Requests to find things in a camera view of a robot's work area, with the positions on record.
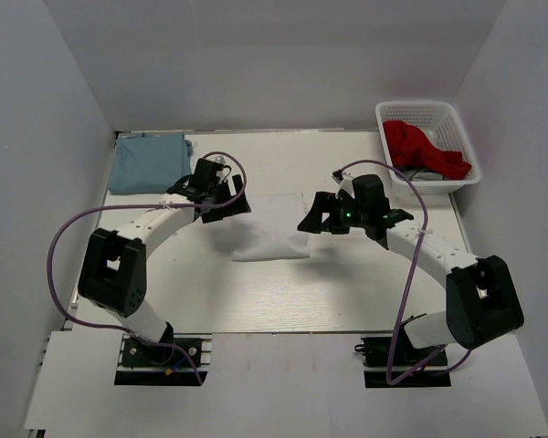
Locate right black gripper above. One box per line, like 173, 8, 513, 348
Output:
299, 192, 369, 235

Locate white t-shirt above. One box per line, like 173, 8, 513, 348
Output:
231, 193, 311, 262

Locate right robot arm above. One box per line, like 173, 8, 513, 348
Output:
298, 174, 524, 364

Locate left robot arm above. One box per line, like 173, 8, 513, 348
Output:
78, 152, 250, 364

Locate red t-shirt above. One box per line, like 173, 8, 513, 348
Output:
383, 120, 472, 180

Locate folded light blue t-shirt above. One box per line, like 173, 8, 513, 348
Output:
108, 132, 193, 195

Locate white plastic basket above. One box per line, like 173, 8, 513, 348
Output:
375, 100, 481, 195

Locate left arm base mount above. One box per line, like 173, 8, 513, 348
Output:
114, 334, 212, 387

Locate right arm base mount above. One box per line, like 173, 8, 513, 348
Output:
353, 328, 451, 389

